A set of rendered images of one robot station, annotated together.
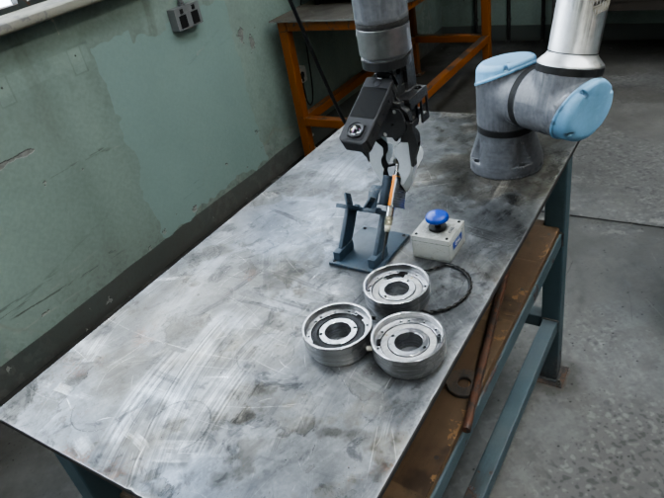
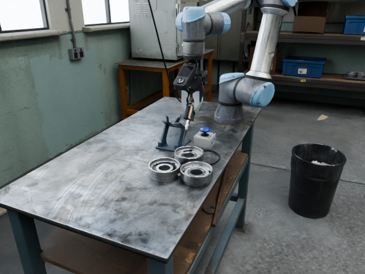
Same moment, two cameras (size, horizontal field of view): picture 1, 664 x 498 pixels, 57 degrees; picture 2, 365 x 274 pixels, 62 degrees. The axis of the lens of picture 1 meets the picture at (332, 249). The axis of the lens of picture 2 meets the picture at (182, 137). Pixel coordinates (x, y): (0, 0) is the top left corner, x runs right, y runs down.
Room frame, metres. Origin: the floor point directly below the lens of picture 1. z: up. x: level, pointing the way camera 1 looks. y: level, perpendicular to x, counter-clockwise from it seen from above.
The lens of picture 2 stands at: (-0.18, 0.17, 1.32)
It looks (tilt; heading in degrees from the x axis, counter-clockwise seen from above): 23 degrees down; 346
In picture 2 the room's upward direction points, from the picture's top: straight up
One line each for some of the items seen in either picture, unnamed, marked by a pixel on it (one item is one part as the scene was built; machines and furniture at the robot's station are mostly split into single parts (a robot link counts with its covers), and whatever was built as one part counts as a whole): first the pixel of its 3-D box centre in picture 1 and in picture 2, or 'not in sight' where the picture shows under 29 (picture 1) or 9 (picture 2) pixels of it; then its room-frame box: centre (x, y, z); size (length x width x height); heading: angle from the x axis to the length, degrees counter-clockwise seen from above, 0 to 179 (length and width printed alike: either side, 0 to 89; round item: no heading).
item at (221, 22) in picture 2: not in sight; (211, 23); (0.93, -0.21, 1.26); 0.11 x 0.11 x 0.08; 27
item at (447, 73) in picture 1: (401, 51); (172, 87); (3.50, -0.62, 0.39); 1.50 x 0.62 x 0.78; 143
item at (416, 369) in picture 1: (408, 346); (196, 174); (0.64, -0.08, 0.82); 0.10 x 0.10 x 0.04
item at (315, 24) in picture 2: not in sight; (309, 17); (3.50, -2.45, 1.19); 0.52 x 0.42 x 0.38; 53
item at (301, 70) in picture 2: not in sight; (303, 66); (3.50, -2.47, 0.56); 0.52 x 0.38 x 0.22; 50
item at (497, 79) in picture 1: (508, 89); (232, 86); (1.15, -0.41, 0.97); 0.13 x 0.12 x 0.14; 27
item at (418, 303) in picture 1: (397, 292); (189, 156); (0.76, -0.09, 0.82); 0.10 x 0.10 x 0.04
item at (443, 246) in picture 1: (440, 235); (205, 139); (0.89, -0.19, 0.82); 0.08 x 0.07 x 0.05; 143
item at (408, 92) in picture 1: (392, 93); (194, 71); (0.87, -0.13, 1.11); 0.09 x 0.08 x 0.12; 142
